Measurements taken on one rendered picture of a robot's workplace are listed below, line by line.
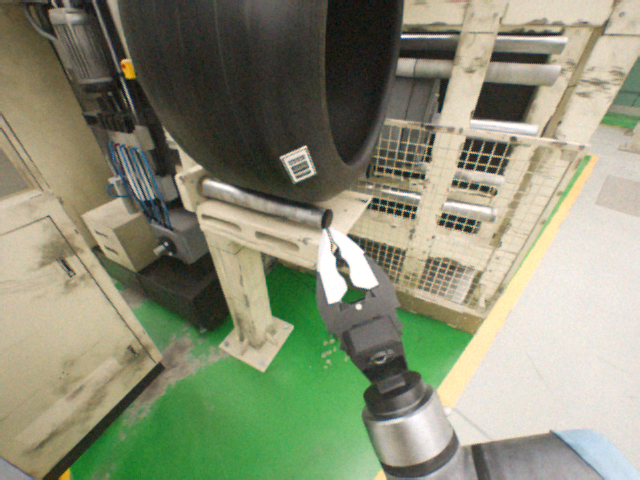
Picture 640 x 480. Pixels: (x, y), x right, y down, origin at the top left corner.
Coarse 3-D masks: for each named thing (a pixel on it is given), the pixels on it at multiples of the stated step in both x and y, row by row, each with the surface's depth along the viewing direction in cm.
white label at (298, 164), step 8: (296, 152) 37; (304, 152) 38; (288, 160) 38; (296, 160) 38; (304, 160) 39; (288, 168) 39; (296, 168) 40; (304, 168) 40; (312, 168) 41; (296, 176) 41; (304, 176) 42
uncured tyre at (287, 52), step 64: (128, 0) 31; (192, 0) 28; (256, 0) 26; (320, 0) 29; (384, 0) 60; (192, 64) 31; (256, 64) 29; (320, 64) 33; (384, 64) 68; (192, 128) 39; (256, 128) 34; (320, 128) 38; (320, 192) 49
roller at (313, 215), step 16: (208, 192) 64; (224, 192) 62; (240, 192) 60; (256, 192) 59; (256, 208) 59; (272, 208) 57; (288, 208) 55; (304, 208) 54; (320, 208) 54; (320, 224) 53
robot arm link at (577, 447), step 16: (560, 432) 24; (576, 432) 24; (592, 432) 23; (480, 448) 27; (496, 448) 26; (512, 448) 25; (528, 448) 24; (544, 448) 23; (560, 448) 23; (576, 448) 22; (592, 448) 22; (608, 448) 21; (480, 464) 25; (496, 464) 24; (512, 464) 24; (528, 464) 23; (544, 464) 22; (560, 464) 22; (576, 464) 21; (592, 464) 21; (608, 464) 20; (624, 464) 20
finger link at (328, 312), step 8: (320, 280) 31; (320, 288) 31; (320, 296) 31; (320, 304) 31; (328, 304) 31; (336, 304) 30; (320, 312) 31; (328, 312) 30; (336, 312) 30; (328, 320) 30; (328, 328) 30
